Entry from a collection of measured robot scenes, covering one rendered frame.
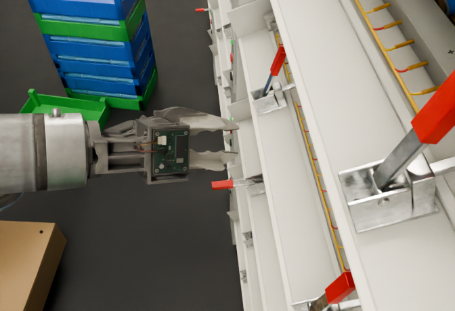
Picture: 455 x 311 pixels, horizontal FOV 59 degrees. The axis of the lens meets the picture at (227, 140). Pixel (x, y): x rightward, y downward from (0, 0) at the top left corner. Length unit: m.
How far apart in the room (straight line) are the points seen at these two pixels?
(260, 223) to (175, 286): 0.59
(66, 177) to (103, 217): 0.86
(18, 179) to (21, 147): 0.03
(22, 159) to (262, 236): 0.36
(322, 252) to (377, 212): 0.21
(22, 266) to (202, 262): 0.47
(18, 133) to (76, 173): 0.07
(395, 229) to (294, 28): 0.18
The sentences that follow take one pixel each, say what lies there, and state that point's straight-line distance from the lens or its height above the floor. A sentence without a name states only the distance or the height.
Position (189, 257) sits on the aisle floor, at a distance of 1.23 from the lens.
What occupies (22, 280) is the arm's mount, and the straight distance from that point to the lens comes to 1.14.
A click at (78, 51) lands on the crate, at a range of 1.49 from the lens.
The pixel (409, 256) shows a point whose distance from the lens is 0.21.
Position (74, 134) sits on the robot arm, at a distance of 0.48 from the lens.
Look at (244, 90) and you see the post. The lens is 0.73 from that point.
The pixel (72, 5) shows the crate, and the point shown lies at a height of 0.44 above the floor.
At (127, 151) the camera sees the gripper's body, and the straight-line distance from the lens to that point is 0.50.
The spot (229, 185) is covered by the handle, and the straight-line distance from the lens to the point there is 0.66.
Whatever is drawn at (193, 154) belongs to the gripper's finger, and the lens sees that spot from 0.57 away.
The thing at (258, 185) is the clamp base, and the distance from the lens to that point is 0.66.
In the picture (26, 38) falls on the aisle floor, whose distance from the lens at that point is 2.12.
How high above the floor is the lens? 1.12
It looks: 50 degrees down
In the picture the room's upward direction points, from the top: straight up
